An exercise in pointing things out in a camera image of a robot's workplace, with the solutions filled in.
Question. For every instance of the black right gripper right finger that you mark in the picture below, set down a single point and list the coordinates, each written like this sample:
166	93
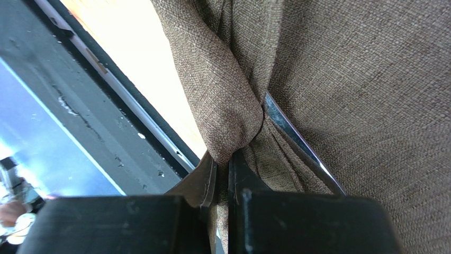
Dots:
262	220

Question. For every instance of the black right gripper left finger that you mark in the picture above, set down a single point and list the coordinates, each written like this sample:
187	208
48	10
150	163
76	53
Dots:
178	221

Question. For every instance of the silver table knife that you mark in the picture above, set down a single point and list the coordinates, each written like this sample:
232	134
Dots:
301	148

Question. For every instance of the olive brown cloth napkin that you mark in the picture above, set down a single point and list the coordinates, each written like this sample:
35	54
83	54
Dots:
366	83

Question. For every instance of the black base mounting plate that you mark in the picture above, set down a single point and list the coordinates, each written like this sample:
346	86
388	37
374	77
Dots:
71	120

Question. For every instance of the colourful clutter below table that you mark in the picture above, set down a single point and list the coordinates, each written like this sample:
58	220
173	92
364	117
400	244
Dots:
19	205

